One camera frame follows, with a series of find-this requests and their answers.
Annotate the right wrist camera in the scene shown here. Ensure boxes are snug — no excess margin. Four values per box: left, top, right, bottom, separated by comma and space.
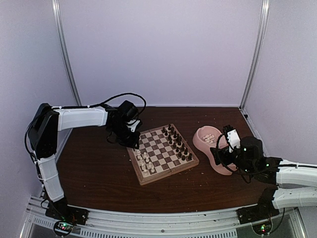
223, 125, 241, 153

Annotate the right aluminium frame post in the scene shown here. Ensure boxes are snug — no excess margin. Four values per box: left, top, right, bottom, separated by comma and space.
239, 0, 270, 111

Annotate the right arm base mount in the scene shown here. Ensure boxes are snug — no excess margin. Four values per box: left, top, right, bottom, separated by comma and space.
237, 204, 279, 225

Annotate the wooden chess board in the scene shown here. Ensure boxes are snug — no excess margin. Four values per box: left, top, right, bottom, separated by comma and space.
127, 124, 199, 185

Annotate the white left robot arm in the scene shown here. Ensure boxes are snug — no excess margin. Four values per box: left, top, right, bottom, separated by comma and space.
26, 100, 142, 220

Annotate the circuit board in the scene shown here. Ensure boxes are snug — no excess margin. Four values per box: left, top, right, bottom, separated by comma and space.
53, 221, 74, 236
252, 221, 272, 236

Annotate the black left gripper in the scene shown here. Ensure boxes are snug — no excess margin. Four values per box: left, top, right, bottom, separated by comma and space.
109, 122, 141, 149

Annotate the right circuit board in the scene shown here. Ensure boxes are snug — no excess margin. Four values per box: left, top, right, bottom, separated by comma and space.
252, 221, 272, 236

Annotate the dark chess pieces row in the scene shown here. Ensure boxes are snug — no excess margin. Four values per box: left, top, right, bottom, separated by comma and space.
158, 124, 194, 166

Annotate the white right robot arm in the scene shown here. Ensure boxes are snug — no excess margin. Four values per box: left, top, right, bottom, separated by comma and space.
210, 136, 317, 219

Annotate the aluminium front rail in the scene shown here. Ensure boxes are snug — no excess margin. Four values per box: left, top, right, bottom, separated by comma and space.
18, 196, 309, 238

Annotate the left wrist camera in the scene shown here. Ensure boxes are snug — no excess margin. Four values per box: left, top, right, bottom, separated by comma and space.
127, 119, 142, 132

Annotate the aluminium frame post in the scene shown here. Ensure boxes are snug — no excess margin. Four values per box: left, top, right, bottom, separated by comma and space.
51, 0, 83, 114
239, 0, 270, 111

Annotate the left aluminium frame post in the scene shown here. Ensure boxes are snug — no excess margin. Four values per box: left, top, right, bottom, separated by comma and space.
51, 0, 83, 114

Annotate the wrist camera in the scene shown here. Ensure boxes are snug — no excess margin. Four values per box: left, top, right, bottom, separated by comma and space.
223, 125, 241, 153
127, 119, 142, 132

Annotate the pink double pet bowl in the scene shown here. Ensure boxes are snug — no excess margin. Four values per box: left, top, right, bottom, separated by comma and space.
193, 125, 232, 176

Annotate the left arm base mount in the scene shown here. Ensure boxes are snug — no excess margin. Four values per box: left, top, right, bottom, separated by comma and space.
45, 206, 89, 225

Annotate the left circuit board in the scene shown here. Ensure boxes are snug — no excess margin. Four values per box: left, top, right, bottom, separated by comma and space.
53, 221, 74, 236

